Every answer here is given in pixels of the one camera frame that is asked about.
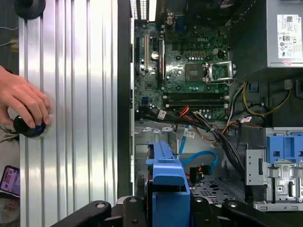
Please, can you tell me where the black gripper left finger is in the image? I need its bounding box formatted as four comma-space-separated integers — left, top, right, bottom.
51, 196, 152, 227

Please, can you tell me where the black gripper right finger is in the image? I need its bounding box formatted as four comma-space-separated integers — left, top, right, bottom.
190, 196, 273, 227

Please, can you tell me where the round black tool blue ring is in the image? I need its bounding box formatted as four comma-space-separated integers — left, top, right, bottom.
12, 114, 52, 139

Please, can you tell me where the black RAM slot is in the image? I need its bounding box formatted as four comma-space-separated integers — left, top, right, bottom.
163, 99, 229, 107
162, 92, 228, 100

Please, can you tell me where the beige expansion slot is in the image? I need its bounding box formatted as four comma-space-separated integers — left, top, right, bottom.
144, 34, 150, 71

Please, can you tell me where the person's bare hand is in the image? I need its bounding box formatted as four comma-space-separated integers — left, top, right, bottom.
0, 65, 52, 129

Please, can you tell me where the blue drive carrier in bay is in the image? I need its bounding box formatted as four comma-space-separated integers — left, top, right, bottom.
266, 133, 303, 165

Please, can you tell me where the open black PC case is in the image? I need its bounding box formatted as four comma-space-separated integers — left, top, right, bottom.
116, 0, 303, 227

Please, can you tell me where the smartphone with pink screen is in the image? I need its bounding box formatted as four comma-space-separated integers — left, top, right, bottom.
0, 165, 21, 197

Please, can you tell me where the thin metal locking lever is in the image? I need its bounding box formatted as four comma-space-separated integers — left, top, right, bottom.
205, 78, 237, 86

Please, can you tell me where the CPU socket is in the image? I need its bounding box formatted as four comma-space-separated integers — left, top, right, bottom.
184, 63, 206, 82

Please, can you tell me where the metal socket cover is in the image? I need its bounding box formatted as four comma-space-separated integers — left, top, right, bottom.
204, 60, 238, 84

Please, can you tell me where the green Dell motherboard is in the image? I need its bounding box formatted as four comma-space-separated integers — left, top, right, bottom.
134, 20, 232, 122

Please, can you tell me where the grey power supply unit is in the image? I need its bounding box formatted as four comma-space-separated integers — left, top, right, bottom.
265, 0, 303, 70

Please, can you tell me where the round black rubber foot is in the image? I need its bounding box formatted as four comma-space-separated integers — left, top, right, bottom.
14, 0, 46, 20

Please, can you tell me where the black power wire connector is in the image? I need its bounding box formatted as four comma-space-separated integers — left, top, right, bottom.
189, 165, 212, 185

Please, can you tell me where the blue flat data wire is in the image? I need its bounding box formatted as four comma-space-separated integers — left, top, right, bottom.
178, 124, 219, 176

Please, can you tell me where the black cable bundle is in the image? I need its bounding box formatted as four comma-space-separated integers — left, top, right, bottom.
134, 106, 247, 175

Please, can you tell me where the yellow power wire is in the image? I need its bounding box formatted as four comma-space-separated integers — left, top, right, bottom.
242, 81, 292, 117

